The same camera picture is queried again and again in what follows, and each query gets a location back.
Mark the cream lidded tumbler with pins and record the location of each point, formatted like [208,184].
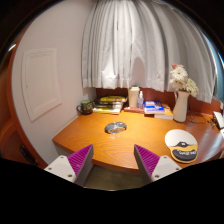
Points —
[133,97]

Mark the white pleated curtain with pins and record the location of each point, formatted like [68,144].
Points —
[133,43]

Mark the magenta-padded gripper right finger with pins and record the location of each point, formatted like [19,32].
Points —
[163,166]

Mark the dark green mug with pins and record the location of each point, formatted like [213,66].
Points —
[86,107]

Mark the white ceramic vase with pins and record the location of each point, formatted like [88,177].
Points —
[181,107]

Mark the yellow and white book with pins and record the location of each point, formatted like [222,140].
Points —
[106,110]

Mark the orange book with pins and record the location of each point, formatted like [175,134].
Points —
[166,115]

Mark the white wall panel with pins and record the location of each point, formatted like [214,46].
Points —
[40,83]

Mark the red-brown book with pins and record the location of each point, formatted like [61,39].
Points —
[133,109]

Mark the blue book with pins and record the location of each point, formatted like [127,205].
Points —
[154,107]

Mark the white yellow black mouse pad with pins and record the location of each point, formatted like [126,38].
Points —
[180,141]

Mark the black grey computer mouse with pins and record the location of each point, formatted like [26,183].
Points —
[115,127]

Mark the clear spray bottle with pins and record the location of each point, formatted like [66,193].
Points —
[140,100]

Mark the white flower bunch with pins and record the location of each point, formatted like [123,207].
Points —
[181,79]

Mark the white flat device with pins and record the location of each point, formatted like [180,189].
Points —
[219,120]

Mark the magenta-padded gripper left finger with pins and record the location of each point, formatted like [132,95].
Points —
[63,166]

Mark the dark window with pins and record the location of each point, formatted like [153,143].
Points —
[219,80]

